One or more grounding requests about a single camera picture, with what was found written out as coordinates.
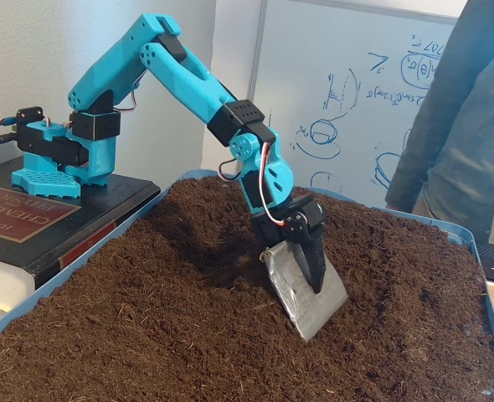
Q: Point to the teal five-joint robot arm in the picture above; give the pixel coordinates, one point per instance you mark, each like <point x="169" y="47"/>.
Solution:
<point x="104" y="75"/>

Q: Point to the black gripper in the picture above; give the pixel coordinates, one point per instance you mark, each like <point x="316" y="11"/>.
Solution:
<point x="305" y="213"/>

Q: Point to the person right forearm green sleeve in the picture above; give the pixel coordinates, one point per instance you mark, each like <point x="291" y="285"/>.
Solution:
<point x="414" y="167"/>

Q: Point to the person body green shirt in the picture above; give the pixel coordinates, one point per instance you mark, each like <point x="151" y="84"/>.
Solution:
<point x="481" y="167"/>

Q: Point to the blue plastic tray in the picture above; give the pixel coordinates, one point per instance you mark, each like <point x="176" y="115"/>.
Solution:
<point x="63" y="277"/>

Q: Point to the brown soil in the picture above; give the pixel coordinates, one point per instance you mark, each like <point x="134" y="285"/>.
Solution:
<point x="146" y="335"/>

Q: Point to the black chemistry physics handbook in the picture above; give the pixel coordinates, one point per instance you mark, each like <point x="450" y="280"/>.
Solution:
<point x="100" y="201"/>

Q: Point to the whiteboard with blue drawings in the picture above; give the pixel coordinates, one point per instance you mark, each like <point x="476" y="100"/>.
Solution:
<point x="347" y="42"/>

